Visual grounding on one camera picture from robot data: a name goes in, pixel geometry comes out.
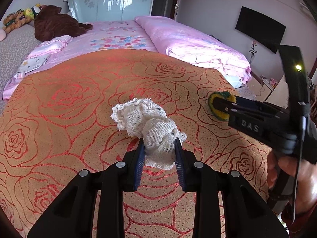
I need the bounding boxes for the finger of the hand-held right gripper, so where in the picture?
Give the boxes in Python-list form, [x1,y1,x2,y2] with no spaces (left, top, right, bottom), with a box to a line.
[235,96,288,112]
[212,98,288,116]

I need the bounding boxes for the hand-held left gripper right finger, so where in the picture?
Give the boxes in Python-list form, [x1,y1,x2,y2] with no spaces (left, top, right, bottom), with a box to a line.
[174,137,290,238]

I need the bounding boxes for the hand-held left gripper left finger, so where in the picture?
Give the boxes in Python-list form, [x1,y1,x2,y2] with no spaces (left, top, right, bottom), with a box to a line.
[27,139,146,238]

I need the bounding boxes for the green and yellow sponge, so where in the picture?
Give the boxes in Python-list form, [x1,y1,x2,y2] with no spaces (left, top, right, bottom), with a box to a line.
[208,91,238,121]

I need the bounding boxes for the white mesh cloth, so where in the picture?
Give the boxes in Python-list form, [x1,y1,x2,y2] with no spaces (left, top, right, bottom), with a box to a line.
[111,98,188,171]

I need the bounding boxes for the person's right forearm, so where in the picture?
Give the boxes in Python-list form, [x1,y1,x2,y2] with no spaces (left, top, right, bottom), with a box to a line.
[280,202,317,233]

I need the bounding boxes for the person's right hand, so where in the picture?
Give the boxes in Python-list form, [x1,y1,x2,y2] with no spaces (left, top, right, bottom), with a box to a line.
[267,151,317,216]

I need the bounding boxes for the low white cabinet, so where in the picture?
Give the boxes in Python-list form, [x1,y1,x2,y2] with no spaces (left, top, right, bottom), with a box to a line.
[250,76,274,102]

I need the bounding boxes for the tall white cabinet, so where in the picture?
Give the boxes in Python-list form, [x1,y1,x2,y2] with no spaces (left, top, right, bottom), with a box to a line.
[265,76,289,108]

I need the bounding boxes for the white folded quilt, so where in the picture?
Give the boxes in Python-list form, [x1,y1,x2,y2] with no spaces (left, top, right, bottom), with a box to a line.
[223,74,242,90]

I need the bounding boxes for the rose in glass vase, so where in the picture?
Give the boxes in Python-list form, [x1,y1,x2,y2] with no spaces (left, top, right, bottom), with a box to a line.
[249,41,258,63]

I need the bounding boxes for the folded pink duvet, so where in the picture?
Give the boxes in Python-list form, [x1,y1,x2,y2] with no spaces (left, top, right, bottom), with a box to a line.
[134,15,252,85]

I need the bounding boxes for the bedroom door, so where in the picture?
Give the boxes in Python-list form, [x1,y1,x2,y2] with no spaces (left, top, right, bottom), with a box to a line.
[150,0,185,21]

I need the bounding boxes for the pink floral bed sheet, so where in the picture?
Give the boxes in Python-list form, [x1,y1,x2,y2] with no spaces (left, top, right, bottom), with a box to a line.
[2,21,159,101]

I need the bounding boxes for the white star print cloth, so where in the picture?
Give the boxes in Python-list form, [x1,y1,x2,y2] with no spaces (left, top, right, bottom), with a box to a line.
[18,55,51,73]

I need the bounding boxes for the glass door wardrobe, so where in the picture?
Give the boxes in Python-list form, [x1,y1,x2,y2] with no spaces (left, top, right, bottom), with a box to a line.
[66,0,158,23]

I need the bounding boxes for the brown plush bear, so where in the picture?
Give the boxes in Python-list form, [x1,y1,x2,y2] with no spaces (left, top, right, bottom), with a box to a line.
[34,5,93,41]

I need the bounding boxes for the yellow green plush toy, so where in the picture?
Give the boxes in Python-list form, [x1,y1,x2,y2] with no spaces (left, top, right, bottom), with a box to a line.
[23,7,35,20]

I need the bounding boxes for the brown teddy bears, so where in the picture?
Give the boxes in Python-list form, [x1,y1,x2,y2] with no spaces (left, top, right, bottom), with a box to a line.
[2,11,28,33]

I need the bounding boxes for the black wall television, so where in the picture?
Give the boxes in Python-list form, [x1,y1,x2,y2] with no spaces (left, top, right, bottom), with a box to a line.
[235,6,286,54]

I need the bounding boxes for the grey patterned bed frame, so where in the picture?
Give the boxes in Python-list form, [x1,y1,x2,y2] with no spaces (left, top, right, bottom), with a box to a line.
[0,25,42,105]

